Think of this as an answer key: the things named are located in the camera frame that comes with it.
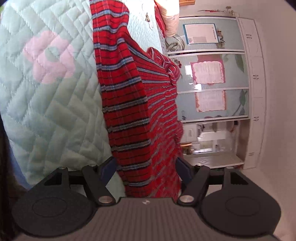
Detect pink-bordered paper poster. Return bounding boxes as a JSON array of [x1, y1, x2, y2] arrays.
[[195, 90, 226, 113], [190, 61, 226, 85]]

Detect blue-bordered paper poster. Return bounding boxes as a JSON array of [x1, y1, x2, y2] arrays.
[[183, 23, 221, 46]]

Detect white corner shelf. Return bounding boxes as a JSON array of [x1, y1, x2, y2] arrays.
[[183, 119, 245, 169]]

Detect red plaid shirt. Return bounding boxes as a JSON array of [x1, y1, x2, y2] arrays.
[[90, 0, 185, 202]]

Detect red patterned bed sheet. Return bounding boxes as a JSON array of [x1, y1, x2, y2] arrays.
[[154, 5, 166, 38]]

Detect quilted bee bedspread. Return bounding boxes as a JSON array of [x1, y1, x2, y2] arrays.
[[0, 0, 167, 188]]

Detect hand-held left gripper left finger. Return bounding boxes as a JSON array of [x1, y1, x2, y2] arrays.
[[44, 156, 117, 207]]

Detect white overhead cupboards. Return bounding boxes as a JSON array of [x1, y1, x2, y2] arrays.
[[238, 17, 266, 170]]

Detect sliding door wardrobe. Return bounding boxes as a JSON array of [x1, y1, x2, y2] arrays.
[[165, 16, 251, 123]]

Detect frog and heart blanket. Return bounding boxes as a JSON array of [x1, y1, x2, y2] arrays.
[[159, 35, 183, 75]]

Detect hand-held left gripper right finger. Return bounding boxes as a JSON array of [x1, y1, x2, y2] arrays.
[[175, 157, 249, 206]]

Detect white drawer cabinet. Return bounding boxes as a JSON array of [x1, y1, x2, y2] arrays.
[[183, 124, 200, 143]]

